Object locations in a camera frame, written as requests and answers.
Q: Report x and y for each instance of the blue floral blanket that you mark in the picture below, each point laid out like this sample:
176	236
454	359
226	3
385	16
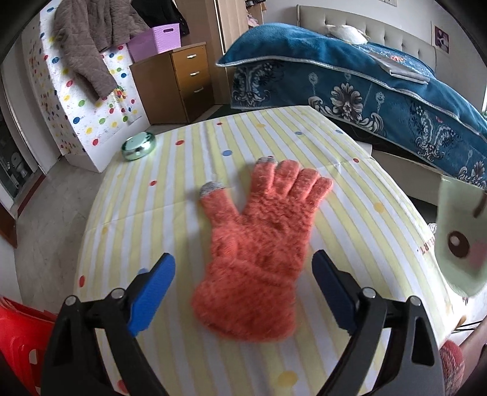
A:
304	53

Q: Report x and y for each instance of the orange fuzzy glove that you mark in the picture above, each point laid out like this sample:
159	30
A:
258	247

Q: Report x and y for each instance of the wooden drawer cabinet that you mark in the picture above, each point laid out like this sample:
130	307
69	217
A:
190	76

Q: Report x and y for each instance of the brown wooden door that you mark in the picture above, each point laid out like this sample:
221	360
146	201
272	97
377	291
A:
7	228

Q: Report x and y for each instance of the yellow striped tablecloth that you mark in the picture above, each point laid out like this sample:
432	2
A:
361	236

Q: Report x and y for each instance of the white polka dot cabinet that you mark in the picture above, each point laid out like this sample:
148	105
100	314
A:
87	125

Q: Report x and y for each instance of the green metallic round tin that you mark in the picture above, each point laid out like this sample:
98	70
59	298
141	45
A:
137	146

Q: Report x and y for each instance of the red plastic stool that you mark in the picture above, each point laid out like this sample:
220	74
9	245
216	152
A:
23	342

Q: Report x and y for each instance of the purple storage basket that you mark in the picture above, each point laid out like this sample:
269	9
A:
156	42

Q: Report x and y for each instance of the wooden wardrobe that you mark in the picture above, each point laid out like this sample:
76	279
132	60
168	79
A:
228	15

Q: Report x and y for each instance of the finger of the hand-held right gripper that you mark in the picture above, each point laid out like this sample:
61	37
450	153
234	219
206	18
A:
481	205

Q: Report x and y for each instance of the brown quilted coat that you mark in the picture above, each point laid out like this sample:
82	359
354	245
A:
83	38

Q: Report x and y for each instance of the small wall picture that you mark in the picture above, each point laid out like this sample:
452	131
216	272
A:
441	38

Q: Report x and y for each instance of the white pillow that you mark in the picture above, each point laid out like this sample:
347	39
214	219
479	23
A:
348	33

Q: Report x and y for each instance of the beige upholstered bed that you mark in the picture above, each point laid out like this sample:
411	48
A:
399	34

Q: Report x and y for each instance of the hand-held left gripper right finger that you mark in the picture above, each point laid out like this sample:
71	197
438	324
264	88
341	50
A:
334	293

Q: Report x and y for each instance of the black coat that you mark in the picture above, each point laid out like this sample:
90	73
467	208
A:
163	11

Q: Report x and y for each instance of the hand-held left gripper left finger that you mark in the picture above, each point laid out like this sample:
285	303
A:
152	293

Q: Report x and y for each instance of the grey folded cloth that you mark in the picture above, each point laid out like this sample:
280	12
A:
399	68

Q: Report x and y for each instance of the light green cartoon plush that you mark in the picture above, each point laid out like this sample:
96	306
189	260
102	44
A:
456	213

